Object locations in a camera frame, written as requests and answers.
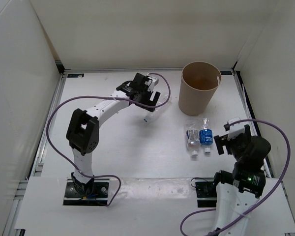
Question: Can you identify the clear plastic bottle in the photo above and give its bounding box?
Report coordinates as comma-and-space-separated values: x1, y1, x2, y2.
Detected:
144, 93, 172, 123

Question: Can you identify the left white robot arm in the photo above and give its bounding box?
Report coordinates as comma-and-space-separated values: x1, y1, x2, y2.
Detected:
66, 73, 160, 197

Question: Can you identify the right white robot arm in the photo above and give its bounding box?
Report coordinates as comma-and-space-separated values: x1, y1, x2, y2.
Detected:
211, 124, 271, 236

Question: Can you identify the brown cardboard bin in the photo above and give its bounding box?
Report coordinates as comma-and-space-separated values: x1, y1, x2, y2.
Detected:
178, 61, 222, 116

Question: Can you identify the blue label Pocari Sweat bottle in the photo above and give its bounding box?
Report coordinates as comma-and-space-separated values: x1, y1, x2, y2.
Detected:
199, 118, 213, 155

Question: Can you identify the clear bottle white orange label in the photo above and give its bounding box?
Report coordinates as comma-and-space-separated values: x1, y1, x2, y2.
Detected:
185, 120, 201, 159

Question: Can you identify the white front board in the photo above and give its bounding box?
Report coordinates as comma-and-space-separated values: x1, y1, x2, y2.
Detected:
13, 176, 295, 233

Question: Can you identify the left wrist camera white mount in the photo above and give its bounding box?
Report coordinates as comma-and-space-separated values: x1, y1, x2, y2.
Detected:
145, 75, 159, 92

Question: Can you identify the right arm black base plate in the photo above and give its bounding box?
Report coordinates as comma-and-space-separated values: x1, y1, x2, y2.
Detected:
190, 177, 217, 208

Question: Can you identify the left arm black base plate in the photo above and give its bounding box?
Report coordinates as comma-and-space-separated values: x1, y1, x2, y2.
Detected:
62, 178, 110, 207

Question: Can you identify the aluminium table frame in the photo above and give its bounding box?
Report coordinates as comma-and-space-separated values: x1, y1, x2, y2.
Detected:
2, 59, 295, 236

